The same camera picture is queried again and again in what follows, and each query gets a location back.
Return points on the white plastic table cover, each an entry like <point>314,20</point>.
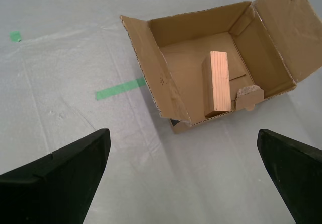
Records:
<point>75,133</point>

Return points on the long light green tape strip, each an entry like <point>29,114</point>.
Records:
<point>120,89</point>

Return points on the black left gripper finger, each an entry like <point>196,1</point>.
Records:
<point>296,178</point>
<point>50,188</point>

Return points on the light wooden block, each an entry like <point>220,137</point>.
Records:
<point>219,83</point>

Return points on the speckled pinkish rock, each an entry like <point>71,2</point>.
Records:
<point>247,90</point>

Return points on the light green tape marker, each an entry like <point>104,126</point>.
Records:
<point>15,36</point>

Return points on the brown cardboard box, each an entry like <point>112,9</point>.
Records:
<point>191,45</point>

